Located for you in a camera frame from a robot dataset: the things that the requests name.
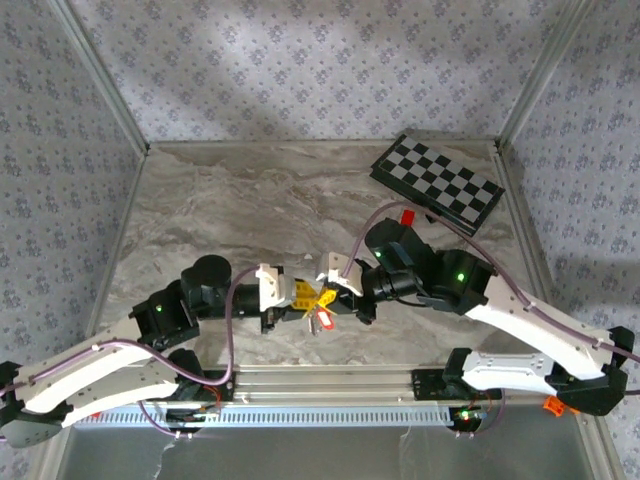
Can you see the aluminium corner post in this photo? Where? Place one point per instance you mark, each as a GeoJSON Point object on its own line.
{"type": "Point", "coordinates": [544, 75]}
{"type": "Point", "coordinates": [103, 75]}

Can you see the folded black grey chessboard box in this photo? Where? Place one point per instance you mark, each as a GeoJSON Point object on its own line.
{"type": "Point", "coordinates": [440, 175]}

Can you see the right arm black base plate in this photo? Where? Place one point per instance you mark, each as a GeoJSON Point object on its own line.
{"type": "Point", "coordinates": [425, 385]}

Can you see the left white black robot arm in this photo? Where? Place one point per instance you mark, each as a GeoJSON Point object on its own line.
{"type": "Point", "coordinates": [100, 372]}

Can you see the right aluminium corner post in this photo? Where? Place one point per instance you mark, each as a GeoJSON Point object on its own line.
{"type": "Point", "coordinates": [544, 75]}

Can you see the grey metal sheet panel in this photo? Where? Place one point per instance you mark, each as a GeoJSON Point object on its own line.
{"type": "Point", "coordinates": [325, 455]}

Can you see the red toy brick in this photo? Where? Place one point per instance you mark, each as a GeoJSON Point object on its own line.
{"type": "Point", "coordinates": [409, 217]}

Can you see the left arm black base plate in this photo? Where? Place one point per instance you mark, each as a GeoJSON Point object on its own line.
{"type": "Point", "coordinates": [227, 385]}

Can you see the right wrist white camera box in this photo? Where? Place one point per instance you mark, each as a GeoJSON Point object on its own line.
{"type": "Point", "coordinates": [335, 270]}

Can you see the long aluminium frame rail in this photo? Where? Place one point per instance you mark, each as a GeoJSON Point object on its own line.
{"type": "Point", "coordinates": [325, 382]}

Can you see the right aluminium side rail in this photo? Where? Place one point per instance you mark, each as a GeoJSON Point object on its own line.
{"type": "Point", "coordinates": [527, 235]}

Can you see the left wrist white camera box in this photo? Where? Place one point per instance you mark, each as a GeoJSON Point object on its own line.
{"type": "Point", "coordinates": [272, 287]}

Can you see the aluminium side rail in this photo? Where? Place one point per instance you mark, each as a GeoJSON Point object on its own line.
{"type": "Point", "coordinates": [119, 240]}
{"type": "Point", "coordinates": [527, 235]}

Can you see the small black cube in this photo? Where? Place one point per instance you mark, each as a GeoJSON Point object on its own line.
{"type": "Point", "coordinates": [433, 217]}

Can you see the orange plastic elbow piece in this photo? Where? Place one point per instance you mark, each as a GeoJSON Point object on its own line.
{"type": "Point", "coordinates": [552, 406]}

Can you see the left aluminium corner post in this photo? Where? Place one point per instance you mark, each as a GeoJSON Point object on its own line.
{"type": "Point", "coordinates": [103, 75]}

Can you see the left aluminium side rail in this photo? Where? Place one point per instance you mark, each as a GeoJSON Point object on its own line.
{"type": "Point", "coordinates": [119, 240]}

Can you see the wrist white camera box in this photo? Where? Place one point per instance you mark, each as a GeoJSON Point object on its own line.
{"type": "Point", "coordinates": [272, 287]}
{"type": "Point", "coordinates": [335, 270]}

